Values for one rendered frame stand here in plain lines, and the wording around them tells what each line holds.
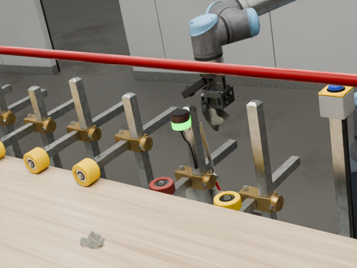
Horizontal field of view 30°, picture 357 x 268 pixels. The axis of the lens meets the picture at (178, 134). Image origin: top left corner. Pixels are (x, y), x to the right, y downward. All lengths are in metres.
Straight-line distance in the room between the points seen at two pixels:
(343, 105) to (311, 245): 0.37
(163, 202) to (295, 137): 2.40
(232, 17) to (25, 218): 0.89
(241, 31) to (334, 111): 0.44
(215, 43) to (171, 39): 3.44
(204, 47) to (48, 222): 0.71
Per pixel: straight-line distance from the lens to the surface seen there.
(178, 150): 4.35
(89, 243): 1.87
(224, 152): 2.33
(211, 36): 1.99
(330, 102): 1.76
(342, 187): 1.89
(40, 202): 2.17
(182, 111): 2.04
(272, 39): 5.01
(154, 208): 1.97
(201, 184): 2.16
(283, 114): 4.65
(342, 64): 4.85
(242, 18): 2.04
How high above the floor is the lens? 1.90
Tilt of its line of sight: 24 degrees down
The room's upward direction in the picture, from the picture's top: 11 degrees counter-clockwise
